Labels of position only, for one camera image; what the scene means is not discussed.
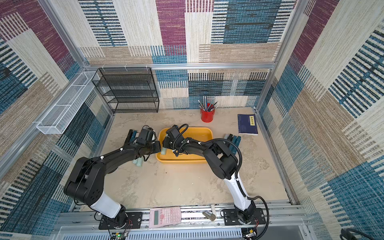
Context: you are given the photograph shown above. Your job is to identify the black wire mesh shelf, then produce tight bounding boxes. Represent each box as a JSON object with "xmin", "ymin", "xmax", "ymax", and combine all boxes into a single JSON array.
[{"xmin": 92, "ymin": 67, "xmax": 160, "ymax": 114}]

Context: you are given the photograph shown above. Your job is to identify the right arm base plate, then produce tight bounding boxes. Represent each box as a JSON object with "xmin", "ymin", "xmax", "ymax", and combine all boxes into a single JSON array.
[{"xmin": 220, "ymin": 208, "xmax": 267, "ymax": 226}]

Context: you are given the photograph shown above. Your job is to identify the yellow plastic storage tray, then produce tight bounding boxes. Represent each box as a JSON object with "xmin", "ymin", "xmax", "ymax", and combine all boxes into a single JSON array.
[{"xmin": 156, "ymin": 127, "xmax": 213, "ymax": 165}]

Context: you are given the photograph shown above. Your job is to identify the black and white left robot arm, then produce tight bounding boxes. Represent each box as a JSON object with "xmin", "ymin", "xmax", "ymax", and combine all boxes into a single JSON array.
[{"xmin": 64, "ymin": 141, "xmax": 161, "ymax": 229}]

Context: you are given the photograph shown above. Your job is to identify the red pen cup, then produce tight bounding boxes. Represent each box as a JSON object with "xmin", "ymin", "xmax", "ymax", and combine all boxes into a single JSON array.
[{"xmin": 201, "ymin": 108, "xmax": 215, "ymax": 123}]

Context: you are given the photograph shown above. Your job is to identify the pink calculator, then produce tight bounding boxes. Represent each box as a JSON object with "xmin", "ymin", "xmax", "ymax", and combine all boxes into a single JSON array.
[{"xmin": 149, "ymin": 207, "xmax": 182, "ymax": 229}]

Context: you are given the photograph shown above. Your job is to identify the dark blue book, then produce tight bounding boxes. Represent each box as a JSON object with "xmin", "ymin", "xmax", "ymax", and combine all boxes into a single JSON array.
[{"xmin": 238, "ymin": 114, "xmax": 258, "ymax": 135}]

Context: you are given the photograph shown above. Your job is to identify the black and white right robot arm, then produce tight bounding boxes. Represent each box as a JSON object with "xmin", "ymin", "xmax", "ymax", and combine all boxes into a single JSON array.
[{"xmin": 163, "ymin": 136, "xmax": 256, "ymax": 224}]

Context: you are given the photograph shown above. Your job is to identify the black pruning pliers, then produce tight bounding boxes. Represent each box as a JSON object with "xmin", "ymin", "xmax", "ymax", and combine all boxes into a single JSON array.
[{"xmin": 226, "ymin": 134, "xmax": 234, "ymax": 142}]

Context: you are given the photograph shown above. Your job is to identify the teal left side pliers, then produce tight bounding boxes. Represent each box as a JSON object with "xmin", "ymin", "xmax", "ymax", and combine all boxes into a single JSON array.
[{"xmin": 130, "ymin": 131, "xmax": 137, "ymax": 143}]

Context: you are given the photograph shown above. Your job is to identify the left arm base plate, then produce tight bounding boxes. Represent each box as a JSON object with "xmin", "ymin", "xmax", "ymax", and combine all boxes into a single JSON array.
[{"xmin": 99, "ymin": 212, "xmax": 143, "ymax": 231}]

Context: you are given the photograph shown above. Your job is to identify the white wire mesh basket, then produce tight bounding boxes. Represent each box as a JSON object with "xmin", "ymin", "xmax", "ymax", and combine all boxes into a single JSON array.
[{"xmin": 37, "ymin": 72, "xmax": 95, "ymax": 135}]

